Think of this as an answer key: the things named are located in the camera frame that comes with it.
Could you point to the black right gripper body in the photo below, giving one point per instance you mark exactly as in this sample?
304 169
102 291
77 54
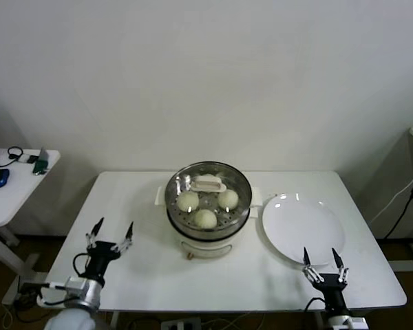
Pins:
334 288

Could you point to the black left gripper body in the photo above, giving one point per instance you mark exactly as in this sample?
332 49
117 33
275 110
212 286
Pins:
101 258

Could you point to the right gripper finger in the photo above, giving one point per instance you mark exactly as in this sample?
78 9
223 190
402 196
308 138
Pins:
310 271
341 273

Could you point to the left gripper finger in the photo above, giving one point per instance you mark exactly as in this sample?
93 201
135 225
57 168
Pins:
91 240
128 240

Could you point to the stainless perforated steamer basket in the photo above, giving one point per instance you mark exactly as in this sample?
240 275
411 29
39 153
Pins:
256 196

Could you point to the white round plate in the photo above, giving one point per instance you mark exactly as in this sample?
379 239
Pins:
303 227

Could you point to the cream electric cooking pot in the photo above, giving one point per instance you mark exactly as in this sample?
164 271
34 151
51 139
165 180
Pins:
206 245

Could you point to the white side table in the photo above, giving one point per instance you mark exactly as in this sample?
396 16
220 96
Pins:
17 192

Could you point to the green grey hand tool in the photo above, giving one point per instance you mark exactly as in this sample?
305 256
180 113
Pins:
41 166

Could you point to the grey floor power strip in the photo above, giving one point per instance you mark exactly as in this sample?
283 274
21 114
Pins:
180 324

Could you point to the small white adapter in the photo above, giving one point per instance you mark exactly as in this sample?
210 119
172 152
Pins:
24 157

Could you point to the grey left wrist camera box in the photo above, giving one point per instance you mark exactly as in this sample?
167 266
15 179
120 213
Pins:
75 284

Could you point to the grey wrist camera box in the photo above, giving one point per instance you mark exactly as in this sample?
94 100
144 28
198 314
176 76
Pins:
358 321
75 284

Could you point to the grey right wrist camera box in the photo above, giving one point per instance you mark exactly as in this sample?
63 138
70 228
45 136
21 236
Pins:
358 321

